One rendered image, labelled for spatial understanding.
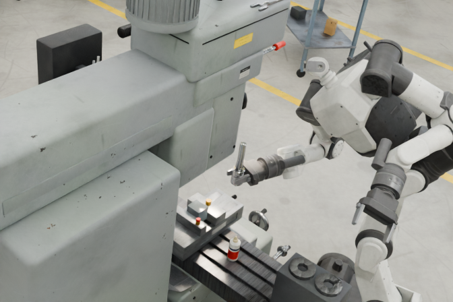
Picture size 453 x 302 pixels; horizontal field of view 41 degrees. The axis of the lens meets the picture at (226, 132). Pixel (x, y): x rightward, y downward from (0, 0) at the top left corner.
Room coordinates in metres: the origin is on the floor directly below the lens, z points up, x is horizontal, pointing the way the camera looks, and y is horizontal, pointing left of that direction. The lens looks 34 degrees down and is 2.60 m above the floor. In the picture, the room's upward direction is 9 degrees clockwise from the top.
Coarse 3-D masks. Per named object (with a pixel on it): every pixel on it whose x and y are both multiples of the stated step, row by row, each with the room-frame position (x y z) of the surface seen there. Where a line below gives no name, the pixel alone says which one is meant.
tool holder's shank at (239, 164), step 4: (240, 144) 1.79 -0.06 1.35; (244, 144) 1.79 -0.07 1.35; (240, 148) 1.79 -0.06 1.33; (244, 148) 1.79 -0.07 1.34; (240, 152) 1.78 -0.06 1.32; (244, 152) 1.79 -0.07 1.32; (240, 156) 1.78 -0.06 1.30; (244, 156) 1.79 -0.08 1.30; (240, 160) 1.78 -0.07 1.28; (236, 164) 1.79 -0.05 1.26; (240, 164) 1.78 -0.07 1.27; (236, 168) 1.79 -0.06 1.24; (240, 168) 1.78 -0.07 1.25
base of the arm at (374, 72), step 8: (384, 40) 1.81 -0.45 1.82; (392, 40) 1.81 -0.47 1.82; (400, 48) 1.80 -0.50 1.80; (400, 64) 1.81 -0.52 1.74; (368, 72) 1.70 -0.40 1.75; (376, 72) 1.69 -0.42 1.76; (384, 72) 1.70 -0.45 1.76; (368, 80) 1.71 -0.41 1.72; (376, 80) 1.70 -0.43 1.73; (384, 80) 1.69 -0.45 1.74; (368, 88) 1.73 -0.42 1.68; (376, 88) 1.71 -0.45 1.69; (384, 88) 1.70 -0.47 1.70; (384, 96) 1.72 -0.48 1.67
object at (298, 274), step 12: (288, 264) 1.47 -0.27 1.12; (300, 264) 1.47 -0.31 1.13; (312, 264) 1.47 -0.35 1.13; (276, 276) 1.43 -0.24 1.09; (288, 276) 1.42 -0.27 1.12; (300, 276) 1.41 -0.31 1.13; (312, 276) 1.43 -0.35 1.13; (324, 276) 1.43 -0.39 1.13; (336, 276) 1.45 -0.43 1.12; (276, 288) 1.43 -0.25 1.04; (288, 288) 1.41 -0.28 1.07; (300, 288) 1.39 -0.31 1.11; (312, 288) 1.38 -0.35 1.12; (324, 288) 1.38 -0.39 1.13; (336, 288) 1.39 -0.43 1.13; (348, 288) 1.41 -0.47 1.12; (276, 300) 1.42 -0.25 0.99; (288, 300) 1.40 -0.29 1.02; (300, 300) 1.38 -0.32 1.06; (312, 300) 1.36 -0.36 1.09; (324, 300) 1.34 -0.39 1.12; (336, 300) 1.35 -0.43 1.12
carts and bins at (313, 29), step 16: (288, 16) 5.52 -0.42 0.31; (304, 16) 5.51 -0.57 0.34; (320, 16) 5.64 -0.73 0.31; (304, 32) 5.20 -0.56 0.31; (320, 32) 5.26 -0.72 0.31; (336, 32) 5.32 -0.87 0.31; (304, 48) 4.93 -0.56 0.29; (320, 48) 4.95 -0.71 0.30; (336, 48) 5.01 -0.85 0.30; (352, 48) 5.07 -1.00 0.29
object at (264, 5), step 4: (268, 0) 1.79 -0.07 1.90; (272, 0) 1.79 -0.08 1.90; (276, 0) 1.80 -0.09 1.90; (280, 0) 1.81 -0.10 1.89; (252, 4) 1.74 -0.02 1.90; (256, 4) 1.74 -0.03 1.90; (260, 4) 1.75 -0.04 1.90; (264, 4) 1.75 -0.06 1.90; (268, 4) 1.76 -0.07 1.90; (260, 8) 1.72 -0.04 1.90; (264, 8) 1.73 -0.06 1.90
